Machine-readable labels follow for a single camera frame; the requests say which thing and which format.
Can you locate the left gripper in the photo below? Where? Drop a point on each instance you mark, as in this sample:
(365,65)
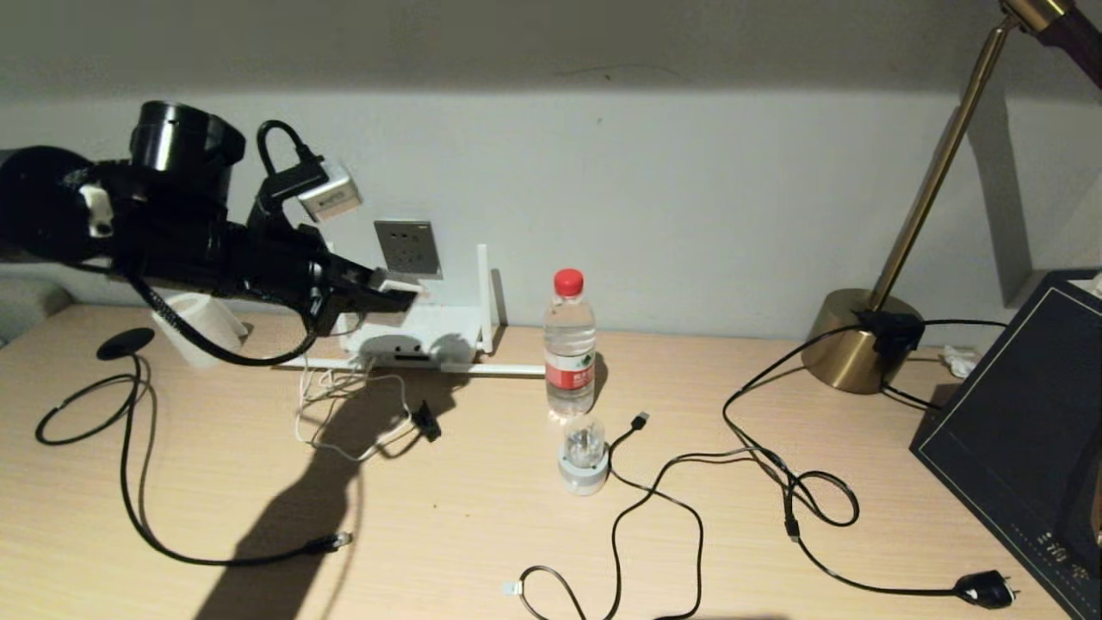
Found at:
(275,267)

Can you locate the white power adapter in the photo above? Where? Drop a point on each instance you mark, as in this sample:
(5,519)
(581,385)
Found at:
(400,284)

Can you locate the white wifi router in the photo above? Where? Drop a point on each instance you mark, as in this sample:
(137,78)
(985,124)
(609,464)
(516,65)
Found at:
(448,331)

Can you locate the white power adapter plug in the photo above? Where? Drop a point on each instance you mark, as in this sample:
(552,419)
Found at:
(331,196)

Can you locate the small black clip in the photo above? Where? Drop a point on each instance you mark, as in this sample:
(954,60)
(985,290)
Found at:
(426,422)

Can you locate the white toilet paper roll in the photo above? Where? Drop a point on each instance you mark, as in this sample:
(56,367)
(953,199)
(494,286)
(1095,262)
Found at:
(207,323)

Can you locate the clear water bottle red cap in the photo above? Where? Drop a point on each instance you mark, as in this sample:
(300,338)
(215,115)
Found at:
(569,344)

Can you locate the black round desk grommet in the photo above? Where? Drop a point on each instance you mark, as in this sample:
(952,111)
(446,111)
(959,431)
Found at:
(126,343)

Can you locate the small white dome humidifier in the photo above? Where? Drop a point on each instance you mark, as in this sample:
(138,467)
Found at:
(585,469)

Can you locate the brass desk lamp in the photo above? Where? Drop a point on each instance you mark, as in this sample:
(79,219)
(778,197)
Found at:
(848,353)

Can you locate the crumpled white tissue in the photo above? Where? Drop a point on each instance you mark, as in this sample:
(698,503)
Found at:
(957,363)

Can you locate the grey wall socket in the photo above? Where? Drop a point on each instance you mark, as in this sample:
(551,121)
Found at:
(413,245)

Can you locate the black inline switch box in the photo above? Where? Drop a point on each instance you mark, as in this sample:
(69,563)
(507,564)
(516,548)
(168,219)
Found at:
(891,333)

